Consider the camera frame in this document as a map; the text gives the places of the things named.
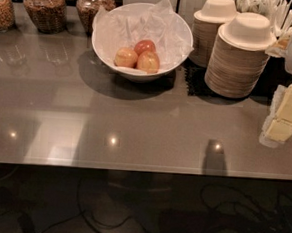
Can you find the yellow-red apple on left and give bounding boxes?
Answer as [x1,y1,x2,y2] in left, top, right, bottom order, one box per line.
[114,47,138,68]

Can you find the yellow-red apple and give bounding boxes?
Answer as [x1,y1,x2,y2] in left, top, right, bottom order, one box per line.
[136,51,160,74]
[114,47,138,68]

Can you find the rear stack of paper bowls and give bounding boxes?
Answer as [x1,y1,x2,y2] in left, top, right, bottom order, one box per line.
[189,0,237,67]

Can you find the white ceramic bowl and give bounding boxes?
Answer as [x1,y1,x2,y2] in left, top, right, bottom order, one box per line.
[88,0,197,87]

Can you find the black mesh mat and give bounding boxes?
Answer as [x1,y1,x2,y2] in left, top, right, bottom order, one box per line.
[184,59,218,97]

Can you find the yellow-red apple on right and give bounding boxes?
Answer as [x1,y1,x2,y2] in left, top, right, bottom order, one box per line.
[136,51,160,74]

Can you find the black cables under table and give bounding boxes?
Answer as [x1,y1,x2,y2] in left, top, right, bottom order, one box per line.
[0,164,292,233]

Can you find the red apple at back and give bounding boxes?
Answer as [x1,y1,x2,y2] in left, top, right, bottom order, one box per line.
[134,39,156,55]

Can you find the white tissue paper liner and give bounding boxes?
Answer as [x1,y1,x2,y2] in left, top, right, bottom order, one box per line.
[89,0,198,73]

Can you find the middle glass jar of cereal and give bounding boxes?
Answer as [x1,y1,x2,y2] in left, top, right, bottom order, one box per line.
[23,0,67,34]

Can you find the white plastic cutlery bundle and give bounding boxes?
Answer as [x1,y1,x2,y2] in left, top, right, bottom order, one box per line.
[235,0,292,38]

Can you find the right glass jar of cereal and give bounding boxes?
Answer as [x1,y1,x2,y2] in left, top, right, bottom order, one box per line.
[75,0,116,34]

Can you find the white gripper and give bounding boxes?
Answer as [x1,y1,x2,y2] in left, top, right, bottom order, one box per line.
[257,76,292,151]

